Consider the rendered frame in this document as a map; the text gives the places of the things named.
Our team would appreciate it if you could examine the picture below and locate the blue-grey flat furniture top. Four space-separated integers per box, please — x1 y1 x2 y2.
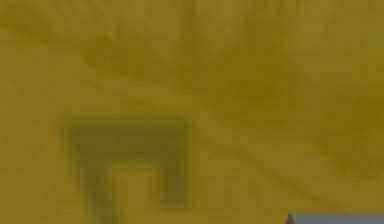
285 213 384 224

